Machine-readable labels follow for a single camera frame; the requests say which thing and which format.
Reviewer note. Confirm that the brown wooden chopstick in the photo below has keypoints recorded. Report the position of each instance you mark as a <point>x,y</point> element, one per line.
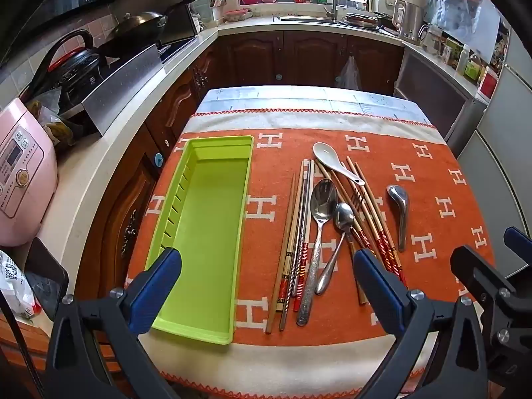
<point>343,193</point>
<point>362,220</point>
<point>363,295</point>

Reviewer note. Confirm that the black wok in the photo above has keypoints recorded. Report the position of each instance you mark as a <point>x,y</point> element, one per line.
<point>139,23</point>

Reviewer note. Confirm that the black gas stove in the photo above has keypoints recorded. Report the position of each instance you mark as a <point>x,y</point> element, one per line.
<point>174,45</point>

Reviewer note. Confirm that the patterned light wooden chopstick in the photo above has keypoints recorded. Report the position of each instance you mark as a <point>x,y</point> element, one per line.
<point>291,237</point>
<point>283,237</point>

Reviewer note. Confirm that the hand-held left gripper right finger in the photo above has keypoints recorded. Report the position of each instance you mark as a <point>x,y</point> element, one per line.
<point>380,295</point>

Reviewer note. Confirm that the grey refrigerator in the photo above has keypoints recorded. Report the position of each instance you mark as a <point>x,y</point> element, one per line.
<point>494,183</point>

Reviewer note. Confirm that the steel kettle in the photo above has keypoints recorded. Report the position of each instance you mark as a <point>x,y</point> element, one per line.
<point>409,23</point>

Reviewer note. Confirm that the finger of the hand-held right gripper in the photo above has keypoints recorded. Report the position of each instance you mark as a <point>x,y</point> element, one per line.
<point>469,266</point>
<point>515,239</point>

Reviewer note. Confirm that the brown wooden kitchen cabinets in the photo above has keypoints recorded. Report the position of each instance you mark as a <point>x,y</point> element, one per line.
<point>257,58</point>

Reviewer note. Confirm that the large wall plastic bag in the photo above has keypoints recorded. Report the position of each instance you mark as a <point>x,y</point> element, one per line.
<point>461,4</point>

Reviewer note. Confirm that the hanging clear plastic bag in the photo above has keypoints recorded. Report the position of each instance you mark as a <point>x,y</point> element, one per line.
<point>348,75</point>

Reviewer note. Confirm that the orange patterned blanket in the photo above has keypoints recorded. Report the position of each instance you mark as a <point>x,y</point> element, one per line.
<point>270,166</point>

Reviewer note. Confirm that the stack of dishes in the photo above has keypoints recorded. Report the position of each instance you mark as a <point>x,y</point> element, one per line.
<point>365,20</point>

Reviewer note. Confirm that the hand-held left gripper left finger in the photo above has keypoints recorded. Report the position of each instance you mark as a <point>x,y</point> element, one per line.
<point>160,286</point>

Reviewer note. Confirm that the short steel soup spoon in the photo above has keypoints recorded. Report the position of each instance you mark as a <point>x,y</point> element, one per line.
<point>398,199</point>

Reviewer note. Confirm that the large steel spoon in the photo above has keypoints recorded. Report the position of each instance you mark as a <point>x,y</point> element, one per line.
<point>324,199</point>

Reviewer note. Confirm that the green box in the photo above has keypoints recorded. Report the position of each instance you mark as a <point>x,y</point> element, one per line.
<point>473,70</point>

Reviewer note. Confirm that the steel splash guard panel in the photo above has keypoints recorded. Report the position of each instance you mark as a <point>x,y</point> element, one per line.
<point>124,87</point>

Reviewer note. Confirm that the pink lidded container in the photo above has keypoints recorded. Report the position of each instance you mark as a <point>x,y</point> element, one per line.
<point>237,15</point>

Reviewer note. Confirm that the white plastic packet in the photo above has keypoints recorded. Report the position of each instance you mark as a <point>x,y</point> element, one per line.
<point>14,286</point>

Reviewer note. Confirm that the small steel spoon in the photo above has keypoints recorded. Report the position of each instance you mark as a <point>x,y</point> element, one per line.
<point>345,218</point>

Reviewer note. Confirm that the pink rice cooker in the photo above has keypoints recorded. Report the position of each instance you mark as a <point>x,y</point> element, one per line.
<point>25,166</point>

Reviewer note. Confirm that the white ceramic spoon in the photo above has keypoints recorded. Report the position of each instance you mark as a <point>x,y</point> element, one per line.
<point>326,151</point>

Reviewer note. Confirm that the grey blue table cover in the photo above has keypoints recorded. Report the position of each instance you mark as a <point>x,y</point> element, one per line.
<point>291,97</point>

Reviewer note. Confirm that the steel chopstick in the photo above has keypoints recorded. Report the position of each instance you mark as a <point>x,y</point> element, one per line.
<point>300,237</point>
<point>296,237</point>

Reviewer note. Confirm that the white bottle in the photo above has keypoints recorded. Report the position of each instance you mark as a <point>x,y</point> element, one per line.
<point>462,60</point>

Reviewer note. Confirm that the yellow plastic bag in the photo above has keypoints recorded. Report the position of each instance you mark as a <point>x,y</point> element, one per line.
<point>58,131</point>

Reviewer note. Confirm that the white kitchen countertop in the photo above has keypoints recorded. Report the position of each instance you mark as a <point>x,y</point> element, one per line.
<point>104,153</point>

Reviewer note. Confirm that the glass jar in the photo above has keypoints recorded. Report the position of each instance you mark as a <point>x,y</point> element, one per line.
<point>433,39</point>

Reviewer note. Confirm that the blue cabinet hook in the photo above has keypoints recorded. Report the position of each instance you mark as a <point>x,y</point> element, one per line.
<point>158,160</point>

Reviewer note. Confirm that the black range hood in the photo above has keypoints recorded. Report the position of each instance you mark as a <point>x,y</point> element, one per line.
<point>62,0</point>

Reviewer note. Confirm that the green plastic utensil tray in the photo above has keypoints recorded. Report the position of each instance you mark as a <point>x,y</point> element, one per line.
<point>203,216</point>

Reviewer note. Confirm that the red box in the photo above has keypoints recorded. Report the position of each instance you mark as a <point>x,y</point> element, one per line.
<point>488,85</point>

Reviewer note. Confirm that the steel sink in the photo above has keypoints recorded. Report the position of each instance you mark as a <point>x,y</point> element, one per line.
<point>303,18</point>

